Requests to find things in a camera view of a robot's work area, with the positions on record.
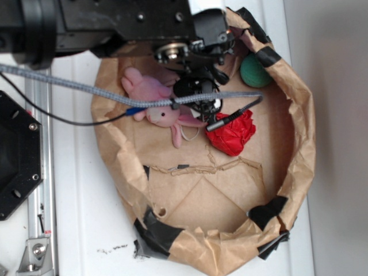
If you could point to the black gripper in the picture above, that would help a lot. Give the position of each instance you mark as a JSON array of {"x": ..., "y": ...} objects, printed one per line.
[{"x": 195, "y": 62}]

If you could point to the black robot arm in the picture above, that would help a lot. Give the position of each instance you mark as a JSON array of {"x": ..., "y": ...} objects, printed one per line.
[{"x": 188, "y": 37}]

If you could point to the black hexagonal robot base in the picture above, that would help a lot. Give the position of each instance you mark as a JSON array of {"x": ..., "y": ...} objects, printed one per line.
[{"x": 20, "y": 155}]

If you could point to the green ball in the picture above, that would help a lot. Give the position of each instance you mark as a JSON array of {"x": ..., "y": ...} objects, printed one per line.
[{"x": 253, "y": 73}]

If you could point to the crumpled red paper ball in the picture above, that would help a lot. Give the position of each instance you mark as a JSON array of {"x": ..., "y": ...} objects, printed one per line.
[{"x": 232, "y": 137}]

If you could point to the pink plush bunny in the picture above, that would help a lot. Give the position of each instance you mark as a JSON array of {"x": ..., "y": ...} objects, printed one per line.
[{"x": 146, "y": 88}]

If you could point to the brown paper bag tray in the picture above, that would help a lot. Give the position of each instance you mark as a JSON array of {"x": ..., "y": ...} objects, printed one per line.
[{"x": 201, "y": 207}]

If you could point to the metal corner bracket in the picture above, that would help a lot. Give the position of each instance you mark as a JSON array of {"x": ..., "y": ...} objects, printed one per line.
[{"x": 37, "y": 258}]

